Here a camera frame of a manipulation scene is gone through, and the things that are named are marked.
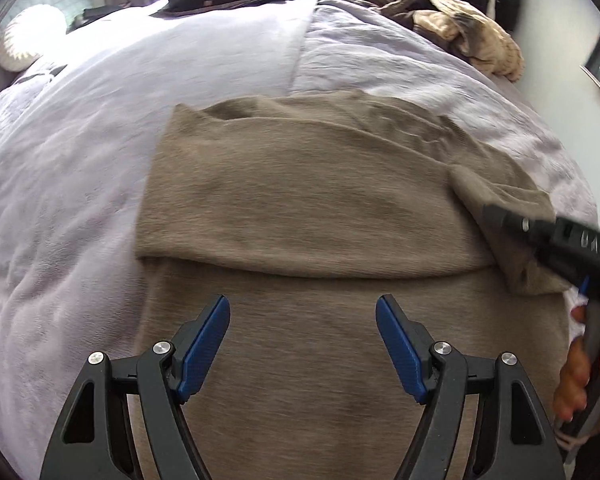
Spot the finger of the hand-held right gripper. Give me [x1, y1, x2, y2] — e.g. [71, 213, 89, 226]
[482, 202, 558, 267]

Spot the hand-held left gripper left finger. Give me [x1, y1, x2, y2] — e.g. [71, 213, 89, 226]
[40, 295, 231, 480]

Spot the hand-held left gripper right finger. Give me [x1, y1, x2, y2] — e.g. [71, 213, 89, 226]
[375, 295, 566, 480]

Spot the taupe knit sweater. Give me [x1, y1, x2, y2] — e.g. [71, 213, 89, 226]
[127, 91, 573, 480]

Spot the person's right hand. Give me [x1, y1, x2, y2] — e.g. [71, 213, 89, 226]
[554, 305, 600, 422]

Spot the lilac fleece blanket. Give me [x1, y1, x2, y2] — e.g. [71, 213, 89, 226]
[0, 0, 317, 466]

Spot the white round pillow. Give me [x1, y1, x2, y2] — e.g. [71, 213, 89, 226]
[0, 5, 69, 72]

